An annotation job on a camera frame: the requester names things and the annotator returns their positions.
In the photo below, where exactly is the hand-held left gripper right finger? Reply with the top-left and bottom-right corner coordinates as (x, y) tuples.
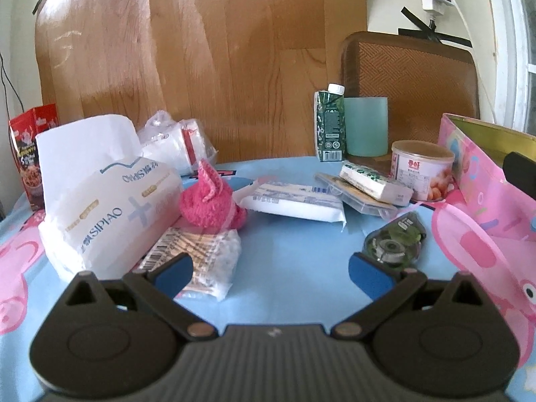
(331, 252), (482, 342)

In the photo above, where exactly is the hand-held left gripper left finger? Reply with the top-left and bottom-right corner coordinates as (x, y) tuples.
(59, 252), (219, 342)

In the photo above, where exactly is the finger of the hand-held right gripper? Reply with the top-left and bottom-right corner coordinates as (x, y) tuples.
(504, 152), (536, 202)

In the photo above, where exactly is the pink cartoon gift bag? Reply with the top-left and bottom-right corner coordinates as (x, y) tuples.
(431, 113), (536, 370)

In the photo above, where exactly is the white cotton pad packet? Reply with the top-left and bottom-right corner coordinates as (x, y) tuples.
(233, 180), (348, 232)

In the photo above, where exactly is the cotton swab packet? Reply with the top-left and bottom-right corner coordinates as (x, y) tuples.
(136, 226), (243, 301)

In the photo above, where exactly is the green correction tape dispenser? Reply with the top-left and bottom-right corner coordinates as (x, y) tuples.
(362, 213), (428, 267)

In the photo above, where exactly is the clear plastic box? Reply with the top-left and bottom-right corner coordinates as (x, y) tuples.
(314, 172), (398, 219)

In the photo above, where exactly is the blue printed tablecloth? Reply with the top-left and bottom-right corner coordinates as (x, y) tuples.
(0, 157), (536, 402)

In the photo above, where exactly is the pink fluffy sock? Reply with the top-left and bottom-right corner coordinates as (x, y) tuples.
(179, 159), (249, 232)

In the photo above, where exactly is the small white-green tissue packet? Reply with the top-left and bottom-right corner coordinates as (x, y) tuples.
(339, 163), (414, 207)

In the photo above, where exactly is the round snack can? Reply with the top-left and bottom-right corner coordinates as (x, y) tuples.
(390, 139), (456, 202)

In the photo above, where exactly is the large white tissue pack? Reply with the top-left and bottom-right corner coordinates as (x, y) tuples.
(36, 114), (186, 282)

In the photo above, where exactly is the plastic bag of paper cups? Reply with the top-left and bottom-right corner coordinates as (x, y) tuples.
(137, 111), (218, 176)

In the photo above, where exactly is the brown woven-back chair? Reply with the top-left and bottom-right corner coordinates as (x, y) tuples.
(340, 31), (481, 165)

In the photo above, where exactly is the teal cup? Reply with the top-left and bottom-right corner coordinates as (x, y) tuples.
(344, 96), (390, 158)

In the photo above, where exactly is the green drink carton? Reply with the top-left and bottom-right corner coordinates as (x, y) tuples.
(314, 84), (346, 163)

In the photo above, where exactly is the long black tape strip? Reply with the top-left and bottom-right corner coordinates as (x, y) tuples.
(398, 6), (473, 48)

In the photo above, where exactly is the red snack box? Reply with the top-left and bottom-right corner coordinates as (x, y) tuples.
(9, 103), (60, 212)

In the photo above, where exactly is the large wooden board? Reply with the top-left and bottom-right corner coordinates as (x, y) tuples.
(33, 0), (370, 169)

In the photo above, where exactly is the white window frame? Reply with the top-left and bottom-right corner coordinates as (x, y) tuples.
(481, 0), (536, 135)

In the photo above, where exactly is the thin black cable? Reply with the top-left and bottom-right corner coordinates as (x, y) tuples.
(0, 52), (26, 123)

